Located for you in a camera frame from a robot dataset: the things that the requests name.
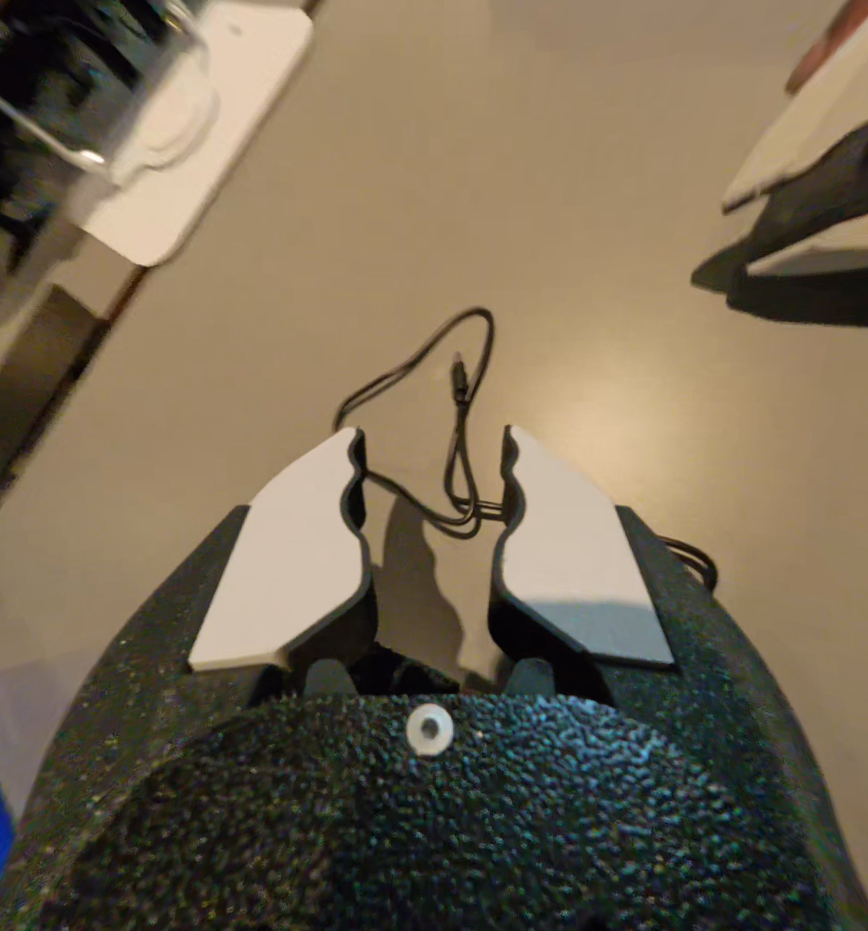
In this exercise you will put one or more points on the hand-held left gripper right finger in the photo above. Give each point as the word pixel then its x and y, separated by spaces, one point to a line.
pixel 579 553

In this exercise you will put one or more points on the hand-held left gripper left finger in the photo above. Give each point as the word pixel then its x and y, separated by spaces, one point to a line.
pixel 281 567

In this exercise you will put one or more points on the person's right hand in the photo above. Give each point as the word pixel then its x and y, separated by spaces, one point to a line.
pixel 815 58

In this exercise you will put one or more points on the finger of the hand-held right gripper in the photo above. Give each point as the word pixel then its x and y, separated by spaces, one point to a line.
pixel 819 109
pixel 841 247

